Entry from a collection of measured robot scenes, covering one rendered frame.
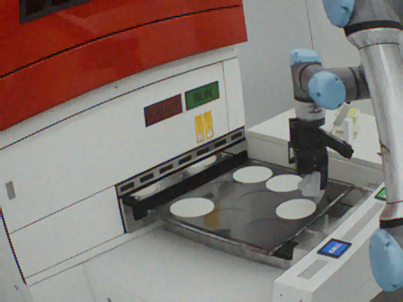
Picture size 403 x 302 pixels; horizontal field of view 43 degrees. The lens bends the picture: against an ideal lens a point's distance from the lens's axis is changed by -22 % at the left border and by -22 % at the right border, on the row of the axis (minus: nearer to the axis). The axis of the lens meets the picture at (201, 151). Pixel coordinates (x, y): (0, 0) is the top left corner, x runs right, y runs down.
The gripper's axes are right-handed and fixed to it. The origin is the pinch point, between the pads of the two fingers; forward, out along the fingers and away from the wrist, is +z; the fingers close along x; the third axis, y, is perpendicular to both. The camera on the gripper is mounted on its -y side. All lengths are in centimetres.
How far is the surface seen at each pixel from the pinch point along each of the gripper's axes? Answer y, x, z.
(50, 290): 69, 6, 13
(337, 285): 8.2, 38.9, 0.3
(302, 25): -108, -312, 10
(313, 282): 14.8, 41.8, -4.7
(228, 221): 22.1, -0.8, 1.4
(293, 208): 6.7, -0.6, 1.2
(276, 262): 14.0, 12.0, 7.6
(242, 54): -42, -263, 23
